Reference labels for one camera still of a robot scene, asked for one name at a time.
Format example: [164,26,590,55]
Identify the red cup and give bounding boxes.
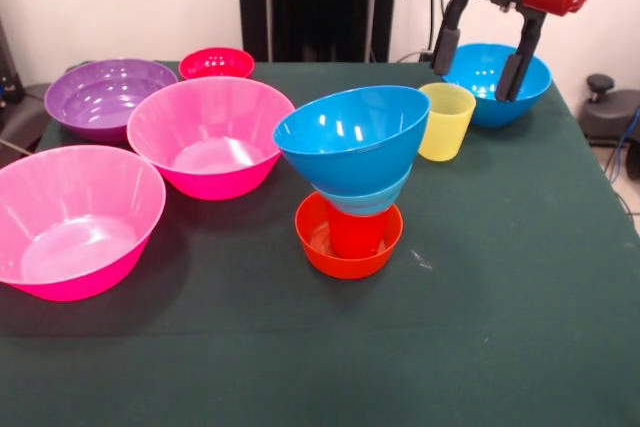
[328,209,395,259]

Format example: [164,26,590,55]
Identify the stack of small blue bowls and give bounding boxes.
[319,161,415,218]

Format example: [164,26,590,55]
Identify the blue cable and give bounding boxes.
[607,106,640,183]

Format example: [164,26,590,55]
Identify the large pink bowl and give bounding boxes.
[0,144,168,303]
[125,76,296,202]

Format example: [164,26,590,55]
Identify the yellow cup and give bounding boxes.
[417,82,477,163]

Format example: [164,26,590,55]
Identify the purple bowl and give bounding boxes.
[43,57,180,144]

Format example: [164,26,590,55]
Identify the small crimson bowl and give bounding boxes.
[178,46,256,81]

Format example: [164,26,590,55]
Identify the dark green table cloth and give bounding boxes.
[0,60,640,427]

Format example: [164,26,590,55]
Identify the large blue bowl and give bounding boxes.
[272,85,432,197]
[438,43,553,129]

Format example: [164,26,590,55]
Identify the black hanging cable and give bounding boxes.
[397,0,449,64]

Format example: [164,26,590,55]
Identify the black pedestal foot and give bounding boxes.
[0,82,51,153]
[579,73,640,148]

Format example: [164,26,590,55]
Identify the orange bowl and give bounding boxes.
[294,190,404,281]

